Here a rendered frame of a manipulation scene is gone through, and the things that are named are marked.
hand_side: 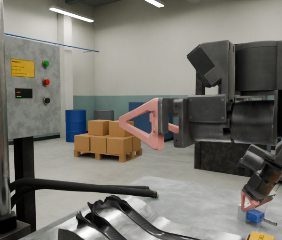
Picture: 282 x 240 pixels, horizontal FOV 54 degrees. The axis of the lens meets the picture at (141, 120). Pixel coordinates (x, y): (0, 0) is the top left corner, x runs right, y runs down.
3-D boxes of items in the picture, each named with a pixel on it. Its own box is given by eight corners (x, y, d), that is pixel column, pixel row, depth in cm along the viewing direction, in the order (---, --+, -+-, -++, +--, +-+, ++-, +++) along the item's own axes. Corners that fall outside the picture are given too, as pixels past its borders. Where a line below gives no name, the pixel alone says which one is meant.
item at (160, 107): (109, 98, 39) (172, 97, 34) (135, 98, 45) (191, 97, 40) (111, 146, 39) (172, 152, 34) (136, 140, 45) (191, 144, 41)
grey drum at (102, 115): (114, 139, 814) (114, 109, 807) (114, 143, 756) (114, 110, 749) (94, 139, 809) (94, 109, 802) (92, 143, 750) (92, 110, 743)
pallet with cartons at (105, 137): (142, 155, 598) (142, 120, 592) (123, 163, 525) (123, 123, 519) (96, 150, 651) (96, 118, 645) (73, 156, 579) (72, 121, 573)
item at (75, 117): (91, 140, 797) (90, 109, 790) (75, 143, 748) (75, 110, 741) (76, 138, 830) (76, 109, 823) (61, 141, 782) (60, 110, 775)
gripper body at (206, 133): (169, 98, 36) (227, 97, 33) (194, 98, 45) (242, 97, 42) (169, 147, 37) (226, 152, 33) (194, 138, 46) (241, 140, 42)
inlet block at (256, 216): (280, 230, 91) (281, 214, 90) (271, 234, 88) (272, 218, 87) (246, 215, 102) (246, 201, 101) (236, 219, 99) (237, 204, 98)
